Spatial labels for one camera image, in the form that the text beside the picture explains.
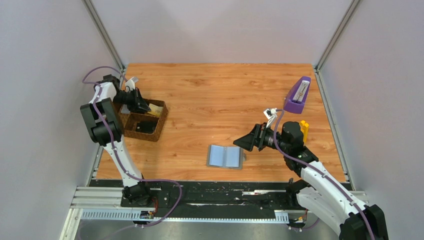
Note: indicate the grey card holder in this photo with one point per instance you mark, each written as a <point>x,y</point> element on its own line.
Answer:
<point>226,157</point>

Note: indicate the black VIP card in basket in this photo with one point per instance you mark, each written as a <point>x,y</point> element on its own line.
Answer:
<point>146,127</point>

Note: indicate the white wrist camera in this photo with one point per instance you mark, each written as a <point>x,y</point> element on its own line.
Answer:
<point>271,114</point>
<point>130,84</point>

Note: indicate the white slotted cable duct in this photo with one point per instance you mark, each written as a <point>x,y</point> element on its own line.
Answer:
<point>278,217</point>

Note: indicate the purple metronome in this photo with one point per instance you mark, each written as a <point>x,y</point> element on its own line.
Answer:
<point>295,99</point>

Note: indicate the brown woven divided basket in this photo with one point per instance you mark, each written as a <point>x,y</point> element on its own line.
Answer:
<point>129,121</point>

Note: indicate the gold striped card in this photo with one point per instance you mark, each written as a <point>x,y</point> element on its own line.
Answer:
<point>155,110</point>

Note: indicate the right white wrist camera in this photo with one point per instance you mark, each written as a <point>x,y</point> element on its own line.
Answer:
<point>271,114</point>

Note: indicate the silver card in basket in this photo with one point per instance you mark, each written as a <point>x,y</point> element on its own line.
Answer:
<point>125,110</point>

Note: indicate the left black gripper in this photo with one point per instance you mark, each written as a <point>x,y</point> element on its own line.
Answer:
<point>134,100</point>

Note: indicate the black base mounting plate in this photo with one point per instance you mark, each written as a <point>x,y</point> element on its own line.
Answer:
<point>207,199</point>

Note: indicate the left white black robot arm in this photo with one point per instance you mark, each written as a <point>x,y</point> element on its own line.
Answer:
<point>106,128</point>

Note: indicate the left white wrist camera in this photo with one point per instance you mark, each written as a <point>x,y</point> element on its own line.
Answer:
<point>130,84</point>

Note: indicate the colourful toy block vehicle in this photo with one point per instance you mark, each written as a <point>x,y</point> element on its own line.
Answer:
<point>304,127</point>

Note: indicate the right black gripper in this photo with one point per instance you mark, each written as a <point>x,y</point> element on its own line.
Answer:
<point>259,137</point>

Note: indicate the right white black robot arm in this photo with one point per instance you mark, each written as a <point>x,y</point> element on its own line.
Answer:
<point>317,190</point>

